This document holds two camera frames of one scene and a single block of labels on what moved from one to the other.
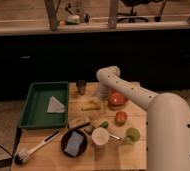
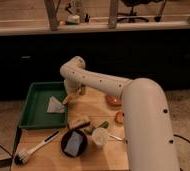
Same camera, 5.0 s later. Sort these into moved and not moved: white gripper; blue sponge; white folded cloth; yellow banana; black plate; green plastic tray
Moved: white gripper; yellow banana
Not moved: white folded cloth; black plate; green plastic tray; blue sponge
